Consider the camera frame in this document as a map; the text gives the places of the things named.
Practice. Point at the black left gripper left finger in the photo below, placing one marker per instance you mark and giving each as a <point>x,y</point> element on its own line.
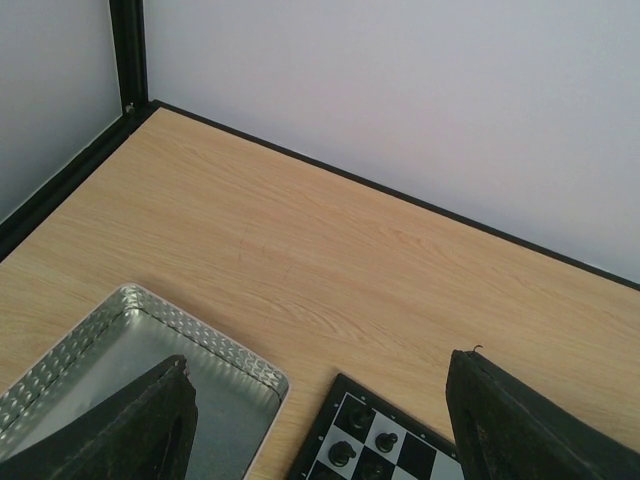
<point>145,430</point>

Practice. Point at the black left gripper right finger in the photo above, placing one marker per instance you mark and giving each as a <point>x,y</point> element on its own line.
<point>503,429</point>

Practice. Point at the black white chess board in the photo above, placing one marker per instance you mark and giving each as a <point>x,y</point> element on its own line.
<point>417,452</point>

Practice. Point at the black chess piece row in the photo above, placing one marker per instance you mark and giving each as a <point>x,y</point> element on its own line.
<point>344,453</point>

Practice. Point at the silver metal tray left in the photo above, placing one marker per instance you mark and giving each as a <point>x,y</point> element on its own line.
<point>238,393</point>

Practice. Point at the black enclosure frame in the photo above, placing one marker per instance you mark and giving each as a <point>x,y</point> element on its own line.
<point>73,84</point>

